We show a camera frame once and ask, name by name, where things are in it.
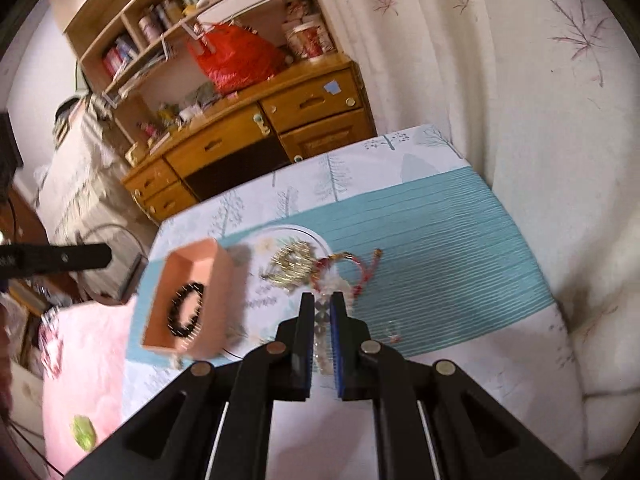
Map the white leaf print curtain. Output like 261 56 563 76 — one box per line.
304 0 640 480

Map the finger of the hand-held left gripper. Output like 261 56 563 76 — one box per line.
0 243 112 277

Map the black bead bracelet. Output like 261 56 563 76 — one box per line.
167 282 207 337

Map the pink blanket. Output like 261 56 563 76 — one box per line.
40 299 142 477

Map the wooden desk with drawers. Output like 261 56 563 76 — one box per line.
120 54 379 224

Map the clear bead bracelet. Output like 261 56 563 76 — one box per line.
311 280 363 376

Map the white lace cloth cover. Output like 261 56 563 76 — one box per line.
39 94 153 243

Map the gold chain necklace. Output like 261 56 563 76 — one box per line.
259 240 326 289

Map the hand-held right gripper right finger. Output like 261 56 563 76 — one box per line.
331 292 581 480

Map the red plastic bag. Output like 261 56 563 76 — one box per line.
187 22 287 95

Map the row of books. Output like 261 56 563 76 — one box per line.
102 34 139 79

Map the red cord bracelet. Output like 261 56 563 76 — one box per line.
312 248 385 302

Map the wooden shelf hutch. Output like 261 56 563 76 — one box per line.
50 0 321 107

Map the pink cardboard box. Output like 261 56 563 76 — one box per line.
140 239 236 361

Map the red and white paper cup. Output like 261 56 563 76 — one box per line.
286 22 335 61

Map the small green object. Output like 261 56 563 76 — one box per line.
71 413 97 449

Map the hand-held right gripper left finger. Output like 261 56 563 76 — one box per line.
65 294 314 480

